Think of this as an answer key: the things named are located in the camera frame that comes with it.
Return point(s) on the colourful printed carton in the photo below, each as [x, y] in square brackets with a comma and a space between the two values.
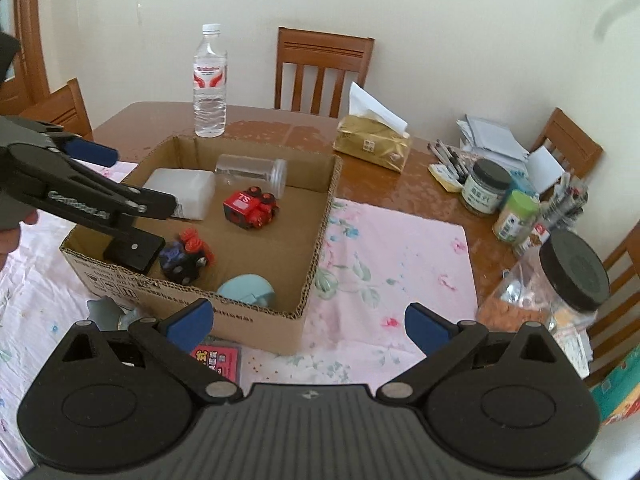
[622, 392]

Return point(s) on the red toy train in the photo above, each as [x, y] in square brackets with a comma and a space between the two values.
[250, 207]

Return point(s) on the wooden chair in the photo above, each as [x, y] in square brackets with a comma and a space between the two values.
[622, 280]
[325, 55]
[570, 145]
[65, 110]

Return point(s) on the clear plastic jar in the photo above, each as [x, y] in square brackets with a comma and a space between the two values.
[247, 172]

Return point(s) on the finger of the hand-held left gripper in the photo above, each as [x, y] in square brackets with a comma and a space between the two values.
[135, 255]
[92, 152]

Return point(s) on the person's left hand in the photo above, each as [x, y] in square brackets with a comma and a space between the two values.
[9, 245]

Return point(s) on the cardboard box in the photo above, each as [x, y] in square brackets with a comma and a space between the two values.
[270, 332]

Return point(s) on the orange white medicine box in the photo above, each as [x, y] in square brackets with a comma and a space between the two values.
[572, 345]

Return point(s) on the cluster of upright pens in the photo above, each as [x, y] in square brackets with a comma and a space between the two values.
[565, 200]

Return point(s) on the red card packet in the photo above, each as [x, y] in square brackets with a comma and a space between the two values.
[225, 360]

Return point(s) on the teal round case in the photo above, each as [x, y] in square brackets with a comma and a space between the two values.
[245, 290]

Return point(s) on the stack of white papers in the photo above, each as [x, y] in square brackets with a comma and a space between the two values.
[492, 137]

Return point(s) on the black lid glass jar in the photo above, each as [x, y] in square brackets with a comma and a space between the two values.
[485, 190]

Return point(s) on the dark blue cube toy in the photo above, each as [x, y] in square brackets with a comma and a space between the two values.
[180, 265]

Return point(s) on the wooden chair back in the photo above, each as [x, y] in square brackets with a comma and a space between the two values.
[325, 55]

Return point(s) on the wooden door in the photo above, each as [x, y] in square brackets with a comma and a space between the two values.
[30, 35]

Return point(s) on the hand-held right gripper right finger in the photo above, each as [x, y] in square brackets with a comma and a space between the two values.
[425, 327]

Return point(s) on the green lid jar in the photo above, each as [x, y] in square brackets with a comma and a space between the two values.
[515, 220]

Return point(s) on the frosted white plastic container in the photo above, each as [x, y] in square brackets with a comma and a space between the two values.
[182, 190]

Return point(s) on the gold tissue pack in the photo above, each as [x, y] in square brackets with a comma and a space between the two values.
[372, 142]

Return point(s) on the pink floral tablecloth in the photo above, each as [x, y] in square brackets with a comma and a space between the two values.
[390, 270]

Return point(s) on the yellow sticky notepad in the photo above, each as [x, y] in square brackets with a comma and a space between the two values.
[445, 177]

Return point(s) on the clear plastic water bottle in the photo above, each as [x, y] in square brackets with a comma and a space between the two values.
[210, 105]

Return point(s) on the bundle of pens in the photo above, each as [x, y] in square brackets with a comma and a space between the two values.
[450, 157]

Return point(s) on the white paper card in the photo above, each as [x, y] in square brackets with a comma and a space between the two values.
[545, 167]

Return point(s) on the red label small bottle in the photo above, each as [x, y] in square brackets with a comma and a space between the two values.
[534, 240]

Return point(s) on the large black lid clear jar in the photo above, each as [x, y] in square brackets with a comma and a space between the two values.
[555, 280]

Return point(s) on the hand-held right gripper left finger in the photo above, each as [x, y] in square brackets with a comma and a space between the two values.
[192, 325]

